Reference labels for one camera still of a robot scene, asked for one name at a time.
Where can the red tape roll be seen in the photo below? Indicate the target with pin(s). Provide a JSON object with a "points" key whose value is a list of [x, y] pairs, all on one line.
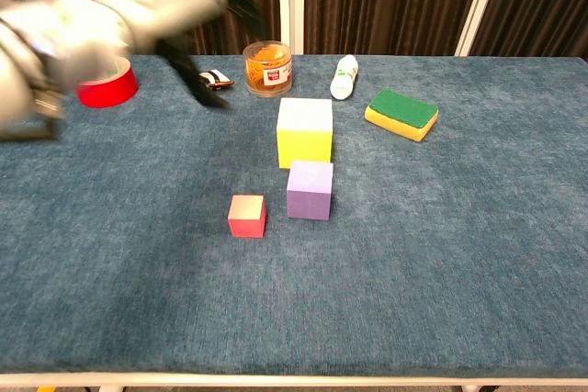
{"points": [[110, 89]]}

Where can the white table frame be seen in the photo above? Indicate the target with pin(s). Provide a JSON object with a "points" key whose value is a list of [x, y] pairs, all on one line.
{"points": [[294, 380]]}

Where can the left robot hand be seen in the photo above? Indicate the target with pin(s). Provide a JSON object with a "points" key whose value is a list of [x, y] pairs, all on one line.
{"points": [[165, 2]]}

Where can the small white plastic bottle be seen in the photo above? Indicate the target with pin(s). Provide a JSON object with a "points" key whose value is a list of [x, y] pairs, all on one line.
{"points": [[343, 80]]}

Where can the blue table cloth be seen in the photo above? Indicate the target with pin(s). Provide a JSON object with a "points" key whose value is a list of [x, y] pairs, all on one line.
{"points": [[367, 249]]}

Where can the small red foam cube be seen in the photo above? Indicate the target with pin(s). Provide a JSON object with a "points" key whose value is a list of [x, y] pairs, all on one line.
{"points": [[246, 224]]}

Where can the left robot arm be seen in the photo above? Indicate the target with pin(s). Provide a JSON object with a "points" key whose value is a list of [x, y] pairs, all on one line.
{"points": [[78, 38]]}

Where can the purple foam cube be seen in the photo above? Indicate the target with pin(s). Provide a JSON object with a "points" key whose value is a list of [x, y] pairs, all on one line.
{"points": [[308, 199]]}

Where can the slanted white frame post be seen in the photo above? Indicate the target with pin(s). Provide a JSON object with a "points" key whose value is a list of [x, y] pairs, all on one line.
{"points": [[478, 2]]}

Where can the yellow item below table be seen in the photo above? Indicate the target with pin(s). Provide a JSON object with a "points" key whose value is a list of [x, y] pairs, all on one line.
{"points": [[46, 388]]}

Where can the green and yellow sponge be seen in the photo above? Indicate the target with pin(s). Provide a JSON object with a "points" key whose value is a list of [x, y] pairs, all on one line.
{"points": [[404, 112]]}

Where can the large yellow foam cube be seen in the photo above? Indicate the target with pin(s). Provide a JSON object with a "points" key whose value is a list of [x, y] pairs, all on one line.
{"points": [[303, 144]]}

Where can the clear jar of rubber bands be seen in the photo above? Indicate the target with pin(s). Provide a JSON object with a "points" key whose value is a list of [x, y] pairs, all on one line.
{"points": [[267, 73]]}

